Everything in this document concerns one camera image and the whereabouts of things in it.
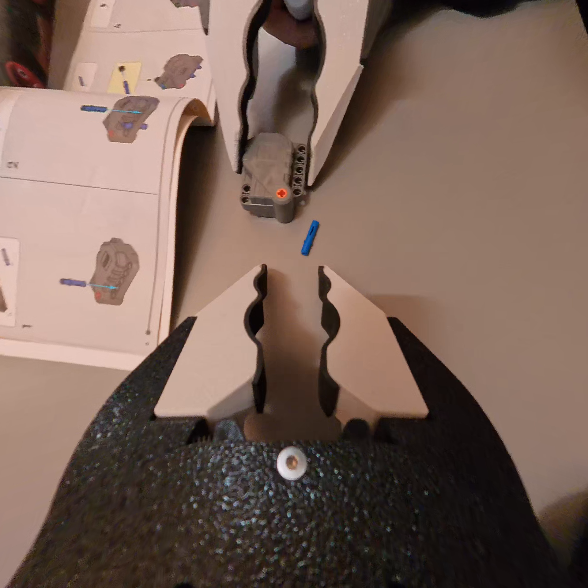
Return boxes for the open instruction booklet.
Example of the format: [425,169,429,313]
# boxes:
[0,0,217,371]

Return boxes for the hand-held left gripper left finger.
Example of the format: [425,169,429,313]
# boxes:
[154,264,268,420]

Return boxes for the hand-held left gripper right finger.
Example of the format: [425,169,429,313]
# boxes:
[318,265,431,429]

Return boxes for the blue plastic connector pin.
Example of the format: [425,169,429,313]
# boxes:
[300,220,320,257]

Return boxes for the red plastic wheel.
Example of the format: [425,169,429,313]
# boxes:
[2,61,35,89]

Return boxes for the dark cloth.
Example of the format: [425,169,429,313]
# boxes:
[436,0,588,28]

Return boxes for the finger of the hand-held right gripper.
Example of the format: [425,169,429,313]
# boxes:
[308,0,371,188]
[203,0,269,174]

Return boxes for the grey toy motor block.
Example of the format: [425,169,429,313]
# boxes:
[240,132,308,224]

